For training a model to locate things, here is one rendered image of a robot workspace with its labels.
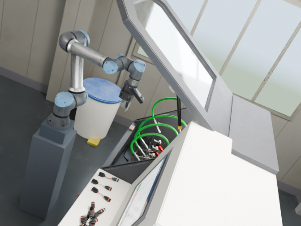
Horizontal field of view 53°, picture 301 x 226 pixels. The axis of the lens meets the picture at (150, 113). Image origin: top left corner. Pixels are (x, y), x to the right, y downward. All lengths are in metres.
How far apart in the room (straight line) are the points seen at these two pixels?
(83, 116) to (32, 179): 1.17
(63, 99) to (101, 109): 1.27
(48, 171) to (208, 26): 2.16
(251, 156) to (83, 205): 0.90
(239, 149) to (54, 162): 1.33
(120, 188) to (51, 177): 0.77
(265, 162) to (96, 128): 2.26
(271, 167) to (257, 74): 2.08
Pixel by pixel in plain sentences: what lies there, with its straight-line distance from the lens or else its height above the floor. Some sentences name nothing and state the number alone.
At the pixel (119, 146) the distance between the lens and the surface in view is 2.13.
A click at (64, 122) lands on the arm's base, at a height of 0.95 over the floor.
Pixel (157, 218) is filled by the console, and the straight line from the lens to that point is 0.99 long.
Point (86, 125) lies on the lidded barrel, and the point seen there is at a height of 0.18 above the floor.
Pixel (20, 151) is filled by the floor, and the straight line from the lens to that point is 3.31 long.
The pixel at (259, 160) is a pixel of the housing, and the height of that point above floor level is 1.50.
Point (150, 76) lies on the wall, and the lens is 3.65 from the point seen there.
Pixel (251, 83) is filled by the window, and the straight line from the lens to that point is 3.64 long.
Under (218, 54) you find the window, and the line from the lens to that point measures 3.49.
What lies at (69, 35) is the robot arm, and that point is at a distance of 2.01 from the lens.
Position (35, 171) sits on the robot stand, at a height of 0.49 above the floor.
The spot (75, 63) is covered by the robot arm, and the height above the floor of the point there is 1.33.
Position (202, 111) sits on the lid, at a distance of 1.53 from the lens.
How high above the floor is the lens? 2.27
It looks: 30 degrees down
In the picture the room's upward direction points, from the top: 23 degrees clockwise
